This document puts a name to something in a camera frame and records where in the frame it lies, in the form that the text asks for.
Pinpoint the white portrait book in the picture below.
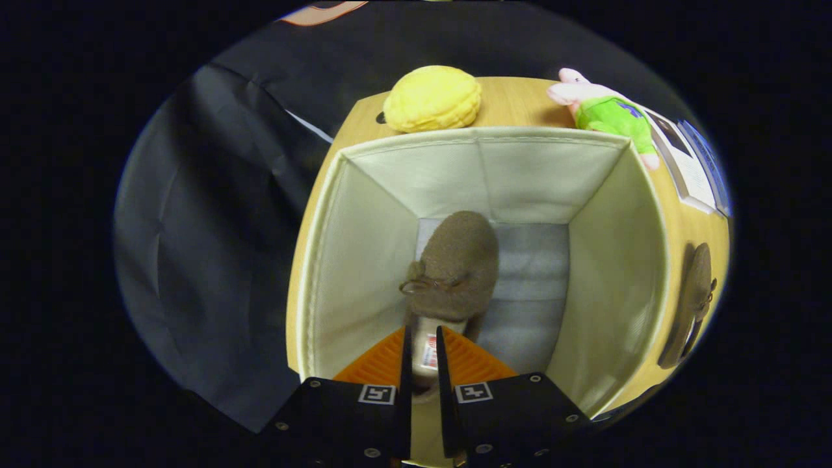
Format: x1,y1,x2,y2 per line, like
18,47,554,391
643,107,719,215

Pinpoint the blue cover book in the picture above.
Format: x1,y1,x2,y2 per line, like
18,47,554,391
676,119,732,218

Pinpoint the grey fabric storage box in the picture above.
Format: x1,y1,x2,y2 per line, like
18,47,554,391
296,125,670,420

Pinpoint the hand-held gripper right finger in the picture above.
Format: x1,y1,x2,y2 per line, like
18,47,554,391
435,325,592,468

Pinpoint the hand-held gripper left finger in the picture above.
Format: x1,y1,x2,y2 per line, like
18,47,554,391
260,325,413,468

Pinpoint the pink starfish plush toy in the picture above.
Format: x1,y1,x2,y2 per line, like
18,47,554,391
546,68,660,171

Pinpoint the brown fuzzy shoe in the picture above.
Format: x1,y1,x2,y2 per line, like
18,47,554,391
656,242,719,370
398,210,500,391

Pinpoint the yellow round plush toy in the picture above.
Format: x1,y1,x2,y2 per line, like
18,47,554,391
382,65,483,134

